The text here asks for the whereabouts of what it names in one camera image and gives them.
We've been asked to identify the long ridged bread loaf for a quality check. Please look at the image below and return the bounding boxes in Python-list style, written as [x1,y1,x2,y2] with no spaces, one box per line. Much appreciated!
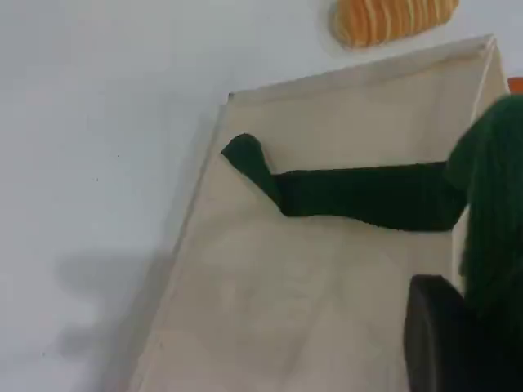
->
[329,0,461,51]

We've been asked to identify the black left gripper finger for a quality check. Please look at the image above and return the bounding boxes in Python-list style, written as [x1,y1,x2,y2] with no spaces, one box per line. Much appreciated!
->
[403,274,491,392]

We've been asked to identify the white canvas bag green handles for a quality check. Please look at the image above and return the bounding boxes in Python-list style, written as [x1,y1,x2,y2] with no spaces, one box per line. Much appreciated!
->
[122,34,523,392]

